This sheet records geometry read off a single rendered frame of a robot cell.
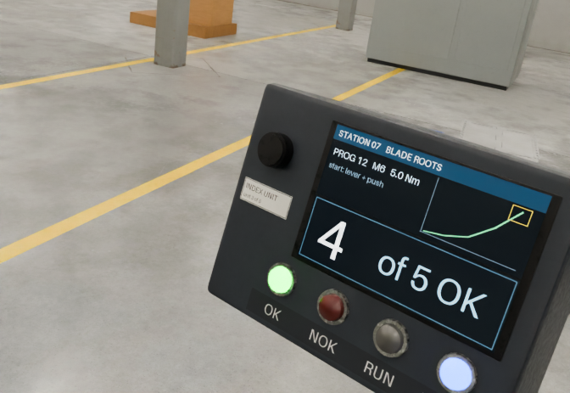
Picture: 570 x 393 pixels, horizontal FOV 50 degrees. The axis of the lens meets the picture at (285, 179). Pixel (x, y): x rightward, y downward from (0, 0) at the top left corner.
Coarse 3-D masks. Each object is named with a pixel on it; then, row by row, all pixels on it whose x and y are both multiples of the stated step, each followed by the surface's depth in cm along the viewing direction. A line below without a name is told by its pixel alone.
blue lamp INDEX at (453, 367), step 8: (456, 352) 41; (440, 360) 41; (448, 360) 41; (456, 360) 40; (464, 360) 40; (440, 368) 41; (448, 368) 40; (456, 368) 40; (464, 368) 40; (472, 368) 40; (440, 376) 41; (448, 376) 40; (456, 376) 40; (464, 376) 40; (472, 376) 40; (448, 384) 40; (456, 384) 40; (464, 384) 40; (472, 384) 40; (456, 392) 40; (464, 392) 40
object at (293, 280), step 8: (280, 264) 49; (272, 272) 49; (280, 272) 48; (288, 272) 48; (272, 280) 48; (280, 280) 48; (288, 280) 48; (296, 280) 48; (272, 288) 49; (280, 288) 48; (288, 288) 48
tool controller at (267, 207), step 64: (256, 128) 51; (320, 128) 47; (384, 128) 44; (256, 192) 51; (320, 192) 47; (384, 192) 44; (448, 192) 41; (512, 192) 39; (256, 256) 50; (384, 256) 44; (448, 256) 41; (512, 256) 39; (256, 320) 50; (320, 320) 47; (448, 320) 41; (512, 320) 39; (384, 384) 44; (512, 384) 39
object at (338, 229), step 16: (320, 208) 47; (336, 208) 46; (320, 224) 47; (336, 224) 46; (352, 224) 45; (368, 224) 45; (304, 240) 48; (320, 240) 47; (336, 240) 46; (352, 240) 45; (304, 256) 48; (320, 256) 47; (336, 256) 46; (352, 256) 45; (336, 272) 46; (352, 272) 45
